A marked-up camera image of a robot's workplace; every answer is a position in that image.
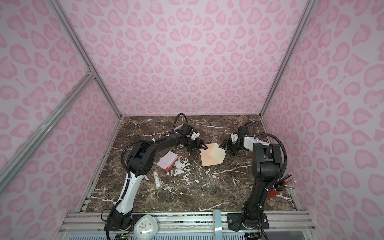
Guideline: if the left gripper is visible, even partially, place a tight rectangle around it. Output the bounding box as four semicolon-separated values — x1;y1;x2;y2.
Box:
184;137;208;154

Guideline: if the peach envelope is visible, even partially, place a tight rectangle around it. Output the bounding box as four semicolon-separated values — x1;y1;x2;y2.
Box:
201;143;226;167

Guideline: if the pink red-bordered letter paper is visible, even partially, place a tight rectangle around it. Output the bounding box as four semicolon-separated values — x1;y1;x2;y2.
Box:
156;152;179;172

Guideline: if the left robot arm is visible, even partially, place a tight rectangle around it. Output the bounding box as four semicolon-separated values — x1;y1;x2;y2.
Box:
104;123;208;235

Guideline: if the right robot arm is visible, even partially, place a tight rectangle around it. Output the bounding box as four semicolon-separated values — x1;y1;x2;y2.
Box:
219;126;288;232

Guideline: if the white glue stick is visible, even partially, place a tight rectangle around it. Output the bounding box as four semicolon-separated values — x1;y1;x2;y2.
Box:
153;171;162;189

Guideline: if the red pencil cup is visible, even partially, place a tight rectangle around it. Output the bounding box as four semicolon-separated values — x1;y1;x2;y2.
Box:
268;188;284;199

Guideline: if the light blue tape strip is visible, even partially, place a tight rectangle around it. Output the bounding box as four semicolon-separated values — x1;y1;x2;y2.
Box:
213;210;224;240

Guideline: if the white desk clock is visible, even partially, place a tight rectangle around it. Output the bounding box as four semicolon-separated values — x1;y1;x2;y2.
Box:
134;215;159;240

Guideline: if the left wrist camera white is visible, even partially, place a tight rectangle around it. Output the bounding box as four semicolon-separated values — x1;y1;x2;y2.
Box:
190;132;200;141

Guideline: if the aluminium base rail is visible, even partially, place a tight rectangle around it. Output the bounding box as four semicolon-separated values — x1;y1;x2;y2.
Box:
56;211;319;240

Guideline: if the aluminium frame strut right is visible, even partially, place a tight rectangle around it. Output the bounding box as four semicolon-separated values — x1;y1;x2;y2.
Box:
259;0;318;120

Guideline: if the aluminium frame strut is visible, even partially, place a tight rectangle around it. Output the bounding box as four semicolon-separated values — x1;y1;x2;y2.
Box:
259;0;318;120
47;0;123;120

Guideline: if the aluminium diagonal frame bar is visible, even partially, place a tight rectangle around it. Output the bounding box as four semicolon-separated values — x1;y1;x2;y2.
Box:
1;71;94;193

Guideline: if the aluminium frame strut left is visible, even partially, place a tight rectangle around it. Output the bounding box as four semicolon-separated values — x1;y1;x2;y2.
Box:
47;0;123;120

